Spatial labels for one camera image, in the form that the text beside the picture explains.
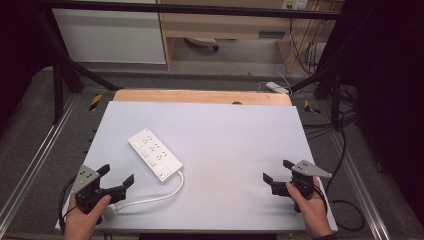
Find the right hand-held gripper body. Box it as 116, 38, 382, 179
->
271, 159, 333, 214

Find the person's left hand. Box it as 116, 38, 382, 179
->
63, 194, 113, 240

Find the white plug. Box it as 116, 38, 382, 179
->
102, 203, 120, 221

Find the small white power strip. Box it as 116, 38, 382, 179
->
265, 81, 291, 95

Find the bundle of hanging cables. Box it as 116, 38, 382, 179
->
287, 8, 329, 76

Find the wooden board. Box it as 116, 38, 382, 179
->
112, 88, 293, 107

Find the white cabinet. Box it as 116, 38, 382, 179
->
51, 0, 167, 65

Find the black metal frame bar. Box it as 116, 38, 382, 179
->
36, 2, 348, 21

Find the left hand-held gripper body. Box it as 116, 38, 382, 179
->
70, 164, 128, 215

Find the black metal stand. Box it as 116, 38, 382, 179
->
34, 8, 124, 125
289, 19, 359, 132

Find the white power strip cable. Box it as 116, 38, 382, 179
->
114, 170, 185, 212

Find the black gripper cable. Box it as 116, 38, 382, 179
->
57, 177, 78, 233
323, 109, 366, 233

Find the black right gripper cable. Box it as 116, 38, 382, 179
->
323, 109, 366, 233

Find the person's right hand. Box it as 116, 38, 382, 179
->
285, 176, 335, 240

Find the aluminium rail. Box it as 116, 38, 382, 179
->
0, 94, 81, 228
328, 128, 392, 240

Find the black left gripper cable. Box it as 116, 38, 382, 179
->
57, 177, 78, 233

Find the white wall socket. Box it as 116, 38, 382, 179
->
281, 0, 310, 11

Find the white table mat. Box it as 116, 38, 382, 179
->
54, 100, 339, 233

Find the office chair base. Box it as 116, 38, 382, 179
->
184, 36, 221, 52

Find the wooden desk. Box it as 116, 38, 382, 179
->
156, 0, 344, 72

